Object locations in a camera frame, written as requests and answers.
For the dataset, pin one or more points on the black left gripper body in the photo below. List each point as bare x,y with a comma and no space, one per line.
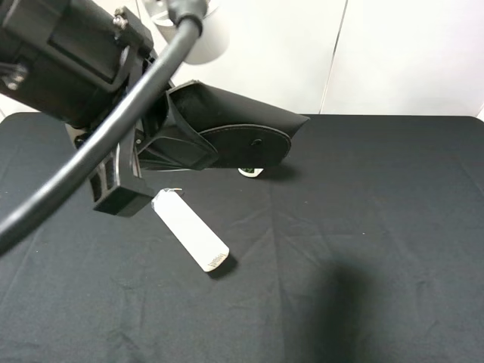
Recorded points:
72,60

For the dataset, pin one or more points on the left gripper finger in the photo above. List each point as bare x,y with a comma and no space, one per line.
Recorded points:
170,143
117,186

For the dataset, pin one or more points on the black leather glasses case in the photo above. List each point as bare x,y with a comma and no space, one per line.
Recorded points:
246,133

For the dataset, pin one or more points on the white milk bottle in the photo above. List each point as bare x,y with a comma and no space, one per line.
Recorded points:
250,173

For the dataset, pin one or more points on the white rectangular tube box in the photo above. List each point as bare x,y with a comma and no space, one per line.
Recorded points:
200,241

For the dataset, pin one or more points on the black tablecloth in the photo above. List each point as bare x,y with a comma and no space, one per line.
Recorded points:
365,245

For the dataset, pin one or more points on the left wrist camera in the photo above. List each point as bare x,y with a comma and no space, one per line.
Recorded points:
196,29

